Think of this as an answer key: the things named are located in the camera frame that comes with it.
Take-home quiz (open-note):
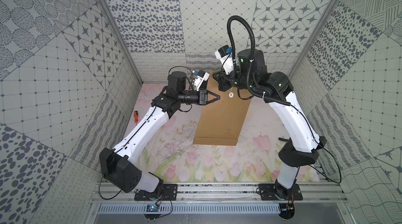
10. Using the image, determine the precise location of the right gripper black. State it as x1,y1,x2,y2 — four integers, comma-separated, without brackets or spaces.
211,66,257,93

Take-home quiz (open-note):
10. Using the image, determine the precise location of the brown kraft file bag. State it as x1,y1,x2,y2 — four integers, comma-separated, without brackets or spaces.
193,77,251,146

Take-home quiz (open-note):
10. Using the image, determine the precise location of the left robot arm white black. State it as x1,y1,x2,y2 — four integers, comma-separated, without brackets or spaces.
99,71,220,198

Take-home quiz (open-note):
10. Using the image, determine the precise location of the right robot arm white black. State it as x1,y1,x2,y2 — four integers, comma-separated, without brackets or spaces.
213,45,327,199

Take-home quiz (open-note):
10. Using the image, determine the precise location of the floral table mat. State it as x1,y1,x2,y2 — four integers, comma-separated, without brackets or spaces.
136,99,289,182

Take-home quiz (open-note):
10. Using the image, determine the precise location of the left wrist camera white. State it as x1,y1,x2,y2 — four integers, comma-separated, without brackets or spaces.
193,70,210,91

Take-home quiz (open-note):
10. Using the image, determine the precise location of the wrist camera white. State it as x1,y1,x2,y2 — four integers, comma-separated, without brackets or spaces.
215,45,234,75
193,70,210,91

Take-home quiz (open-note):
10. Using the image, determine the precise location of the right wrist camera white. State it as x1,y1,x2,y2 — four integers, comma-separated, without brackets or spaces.
215,45,234,75

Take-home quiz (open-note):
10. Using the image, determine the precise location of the black corrugated cable conduit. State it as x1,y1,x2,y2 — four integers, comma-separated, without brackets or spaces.
227,16,291,107

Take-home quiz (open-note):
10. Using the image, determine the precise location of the orange handled screwdriver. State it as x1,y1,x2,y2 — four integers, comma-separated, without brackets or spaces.
134,111,139,123

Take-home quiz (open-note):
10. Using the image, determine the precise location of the aluminium mounting rail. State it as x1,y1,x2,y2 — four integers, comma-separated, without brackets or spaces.
88,181,348,205

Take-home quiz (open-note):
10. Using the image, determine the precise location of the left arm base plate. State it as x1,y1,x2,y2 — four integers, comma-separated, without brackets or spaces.
135,183,178,201

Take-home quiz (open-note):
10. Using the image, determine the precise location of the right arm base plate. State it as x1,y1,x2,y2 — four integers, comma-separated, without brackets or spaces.
256,183,303,201

